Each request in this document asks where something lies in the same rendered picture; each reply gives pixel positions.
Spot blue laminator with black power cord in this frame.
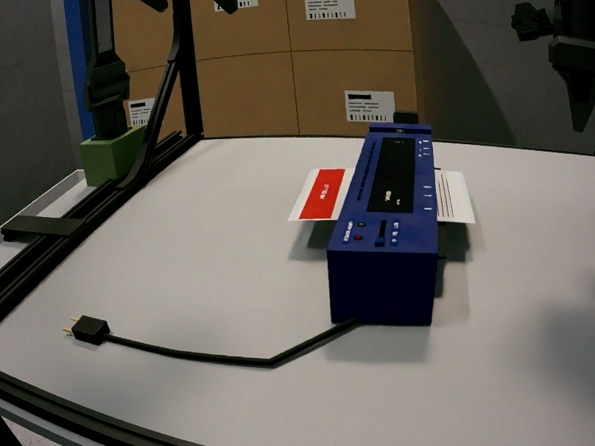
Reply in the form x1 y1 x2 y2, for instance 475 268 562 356
63 123 447 366

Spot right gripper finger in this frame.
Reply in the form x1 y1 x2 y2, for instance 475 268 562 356
140 0 169 13
214 0 238 15

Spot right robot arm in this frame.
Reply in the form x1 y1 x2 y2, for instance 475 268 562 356
83 0 132 141

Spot white laminating pouch with printed sheet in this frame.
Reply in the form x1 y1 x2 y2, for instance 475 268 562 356
288 168 476 224

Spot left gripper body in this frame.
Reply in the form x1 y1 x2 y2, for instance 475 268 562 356
549 0 595 74

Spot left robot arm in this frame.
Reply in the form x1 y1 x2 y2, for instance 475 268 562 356
511 0 565 42

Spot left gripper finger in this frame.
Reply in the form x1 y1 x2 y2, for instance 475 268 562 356
552 64 595 133

